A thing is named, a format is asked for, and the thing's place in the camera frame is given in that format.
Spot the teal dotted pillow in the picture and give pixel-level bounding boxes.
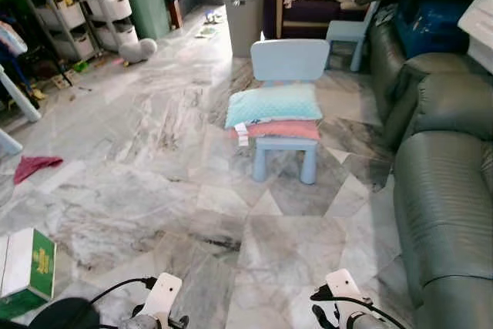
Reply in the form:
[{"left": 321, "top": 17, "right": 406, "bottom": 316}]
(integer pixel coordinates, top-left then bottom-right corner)
[{"left": 225, "top": 84, "right": 324, "bottom": 129}]

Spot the green leather sofa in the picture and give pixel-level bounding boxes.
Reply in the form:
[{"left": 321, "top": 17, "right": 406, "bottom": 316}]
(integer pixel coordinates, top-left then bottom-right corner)
[{"left": 370, "top": 2, "right": 493, "bottom": 329}]

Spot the pink pillow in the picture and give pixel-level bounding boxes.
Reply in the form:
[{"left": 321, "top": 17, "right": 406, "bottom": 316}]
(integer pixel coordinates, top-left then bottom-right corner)
[{"left": 231, "top": 119, "right": 321, "bottom": 146}]

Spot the purple sofa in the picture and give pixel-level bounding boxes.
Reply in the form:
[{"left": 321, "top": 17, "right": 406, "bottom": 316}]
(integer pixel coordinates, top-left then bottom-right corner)
[{"left": 262, "top": 0, "right": 372, "bottom": 41}]

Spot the green and white box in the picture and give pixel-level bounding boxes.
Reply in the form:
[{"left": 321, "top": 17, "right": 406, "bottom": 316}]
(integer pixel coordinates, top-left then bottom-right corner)
[{"left": 0, "top": 228, "right": 57, "bottom": 300}]

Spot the red cloth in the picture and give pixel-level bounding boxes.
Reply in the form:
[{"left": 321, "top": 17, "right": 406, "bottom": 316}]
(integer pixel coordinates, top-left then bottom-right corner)
[{"left": 13, "top": 156, "right": 64, "bottom": 185}]

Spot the light blue child chair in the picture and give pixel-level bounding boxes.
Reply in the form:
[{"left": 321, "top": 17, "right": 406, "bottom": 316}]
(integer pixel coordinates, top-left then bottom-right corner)
[{"left": 251, "top": 39, "right": 330, "bottom": 185}]

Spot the grey plush toy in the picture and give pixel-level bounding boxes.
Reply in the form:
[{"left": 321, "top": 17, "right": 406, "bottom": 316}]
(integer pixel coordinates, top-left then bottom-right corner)
[{"left": 118, "top": 38, "right": 158, "bottom": 65}]

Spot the white stand leg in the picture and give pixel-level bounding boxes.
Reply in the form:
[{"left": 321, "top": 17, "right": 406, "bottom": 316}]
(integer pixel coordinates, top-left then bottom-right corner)
[{"left": 0, "top": 63, "right": 43, "bottom": 156}]

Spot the light blue stool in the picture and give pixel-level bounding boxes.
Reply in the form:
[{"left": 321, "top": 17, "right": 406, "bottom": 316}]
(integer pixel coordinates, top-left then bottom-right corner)
[{"left": 326, "top": 2, "right": 380, "bottom": 72}]

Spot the grey trash bin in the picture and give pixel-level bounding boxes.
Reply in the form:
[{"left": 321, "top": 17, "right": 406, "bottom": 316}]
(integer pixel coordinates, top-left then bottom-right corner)
[{"left": 223, "top": 0, "right": 265, "bottom": 58}]

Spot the blue bag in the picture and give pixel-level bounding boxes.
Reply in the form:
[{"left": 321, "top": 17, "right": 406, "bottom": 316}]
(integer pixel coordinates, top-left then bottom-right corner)
[{"left": 397, "top": 0, "right": 471, "bottom": 59}]

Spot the green cabinet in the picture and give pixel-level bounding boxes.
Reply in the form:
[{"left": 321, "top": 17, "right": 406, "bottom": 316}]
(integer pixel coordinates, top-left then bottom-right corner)
[{"left": 127, "top": 0, "right": 172, "bottom": 41}]

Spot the grey shelf rack with bins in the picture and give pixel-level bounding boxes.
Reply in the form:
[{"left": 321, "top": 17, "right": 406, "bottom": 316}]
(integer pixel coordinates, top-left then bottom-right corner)
[
  {"left": 65, "top": 0, "right": 139, "bottom": 52},
  {"left": 17, "top": 0, "right": 97, "bottom": 64}
]

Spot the white printer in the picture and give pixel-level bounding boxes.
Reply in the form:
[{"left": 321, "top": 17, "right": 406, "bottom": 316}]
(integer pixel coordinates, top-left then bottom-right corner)
[{"left": 458, "top": 0, "right": 493, "bottom": 76}]

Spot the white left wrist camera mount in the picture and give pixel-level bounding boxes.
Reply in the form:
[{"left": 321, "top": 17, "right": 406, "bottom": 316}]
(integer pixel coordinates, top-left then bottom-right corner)
[{"left": 143, "top": 273, "right": 183, "bottom": 319}]

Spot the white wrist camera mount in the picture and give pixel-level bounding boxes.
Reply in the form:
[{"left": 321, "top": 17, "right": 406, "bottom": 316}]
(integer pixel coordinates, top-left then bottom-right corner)
[
  {"left": 325, "top": 269, "right": 363, "bottom": 318},
  {"left": 143, "top": 273, "right": 183, "bottom": 319}
]

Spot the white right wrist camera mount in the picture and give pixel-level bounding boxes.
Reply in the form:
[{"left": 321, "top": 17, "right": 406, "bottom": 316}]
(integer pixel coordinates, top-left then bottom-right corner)
[{"left": 325, "top": 269, "right": 363, "bottom": 318}]

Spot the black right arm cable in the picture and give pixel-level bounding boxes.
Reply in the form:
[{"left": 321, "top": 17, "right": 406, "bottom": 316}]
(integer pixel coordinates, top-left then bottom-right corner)
[{"left": 331, "top": 295, "right": 406, "bottom": 329}]

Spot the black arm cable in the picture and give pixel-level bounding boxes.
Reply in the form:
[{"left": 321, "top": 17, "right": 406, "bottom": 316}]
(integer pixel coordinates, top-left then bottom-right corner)
[
  {"left": 331, "top": 295, "right": 406, "bottom": 329},
  {"left": 89, "top": 276, "right": 159, "bottom": 307}
]

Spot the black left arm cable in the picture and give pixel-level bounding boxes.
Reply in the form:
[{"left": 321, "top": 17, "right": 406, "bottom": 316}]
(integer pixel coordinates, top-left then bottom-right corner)
[{"left": 89, "top": 276, "right": 159, "bottom": 307}]

